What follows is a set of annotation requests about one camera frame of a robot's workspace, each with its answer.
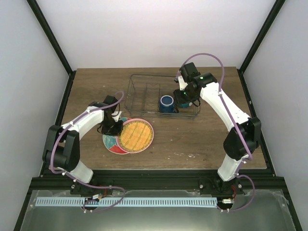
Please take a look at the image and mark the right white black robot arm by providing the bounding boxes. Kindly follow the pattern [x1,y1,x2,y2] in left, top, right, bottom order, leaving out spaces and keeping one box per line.
[174,63,261,194]

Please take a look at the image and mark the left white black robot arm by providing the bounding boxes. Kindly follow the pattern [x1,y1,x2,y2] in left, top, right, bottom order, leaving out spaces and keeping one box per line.
[42,95,124,194]

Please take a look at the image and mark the light blue slotted strip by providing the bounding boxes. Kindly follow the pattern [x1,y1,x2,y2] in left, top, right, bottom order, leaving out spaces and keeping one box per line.
[35,197,218,208]

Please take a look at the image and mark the black aluminium frame rail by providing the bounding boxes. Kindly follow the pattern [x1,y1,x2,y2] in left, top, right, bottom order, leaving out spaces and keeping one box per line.
[28,168,287,193]

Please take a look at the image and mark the black wire dish rack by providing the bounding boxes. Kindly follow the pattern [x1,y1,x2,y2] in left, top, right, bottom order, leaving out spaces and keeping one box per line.
[125,74,201,118]

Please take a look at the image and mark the pink red plate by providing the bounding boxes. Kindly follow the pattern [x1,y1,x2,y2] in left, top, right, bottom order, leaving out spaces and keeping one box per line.
[116,117,155,154]

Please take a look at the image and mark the white bowl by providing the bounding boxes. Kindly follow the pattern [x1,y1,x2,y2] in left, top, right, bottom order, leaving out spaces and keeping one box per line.
[178,102,193,108]

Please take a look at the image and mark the red teal floral plate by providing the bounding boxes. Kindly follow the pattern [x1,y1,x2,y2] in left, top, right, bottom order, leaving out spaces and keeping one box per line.
[102,117,132,155]

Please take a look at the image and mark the dark blue mug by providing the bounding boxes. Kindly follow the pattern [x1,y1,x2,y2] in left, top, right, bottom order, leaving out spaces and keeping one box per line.
[159,95,179,113]

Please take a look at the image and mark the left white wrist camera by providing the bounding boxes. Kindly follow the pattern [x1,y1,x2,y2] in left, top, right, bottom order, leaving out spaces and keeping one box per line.
[112,111,122,122]

